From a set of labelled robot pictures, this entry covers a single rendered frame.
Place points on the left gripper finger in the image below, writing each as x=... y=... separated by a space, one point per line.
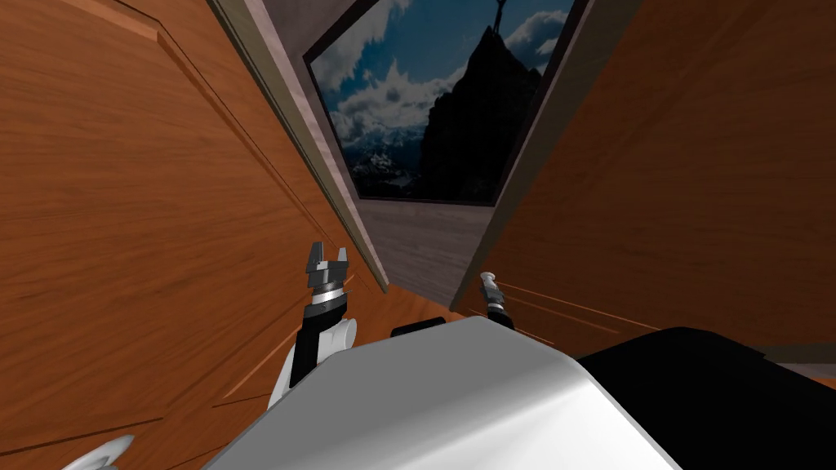
x=342 y=255
x=317 y=253

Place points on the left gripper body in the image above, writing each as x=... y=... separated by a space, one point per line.
x=328 y=275

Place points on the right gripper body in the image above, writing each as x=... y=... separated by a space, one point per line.
x=491 y=288

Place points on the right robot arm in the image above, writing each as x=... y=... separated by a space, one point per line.
x=692 y=398

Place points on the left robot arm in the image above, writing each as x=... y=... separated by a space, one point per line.
x=312 y=339

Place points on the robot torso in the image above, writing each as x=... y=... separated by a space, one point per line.
x=424 y=405

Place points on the framed mountain and sky picture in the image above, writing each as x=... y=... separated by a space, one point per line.
x=444 y=111

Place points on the brown wooden door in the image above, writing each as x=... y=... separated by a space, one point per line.
x=686 y=196
x=130 y=215

